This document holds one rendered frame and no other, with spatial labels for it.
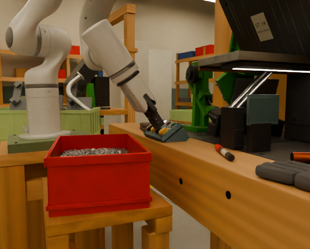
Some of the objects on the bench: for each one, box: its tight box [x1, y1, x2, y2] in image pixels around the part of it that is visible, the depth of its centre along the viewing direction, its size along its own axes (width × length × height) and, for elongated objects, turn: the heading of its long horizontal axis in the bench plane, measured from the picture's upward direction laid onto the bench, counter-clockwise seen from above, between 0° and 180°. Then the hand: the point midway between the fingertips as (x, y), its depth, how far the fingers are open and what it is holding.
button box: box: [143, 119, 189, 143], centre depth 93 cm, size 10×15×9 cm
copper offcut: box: [290, 152, 310, 164], centre depth 59 cm, size 9×2×2 cm
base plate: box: [184, 129, 310, 168], centre depth 87 cm, size 42×110×2 cm
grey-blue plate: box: [246, 94, 279, 153], centre depth 72 cm, size 10×2×14 cm
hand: (156, 121), depth 86 cm, fingers closed
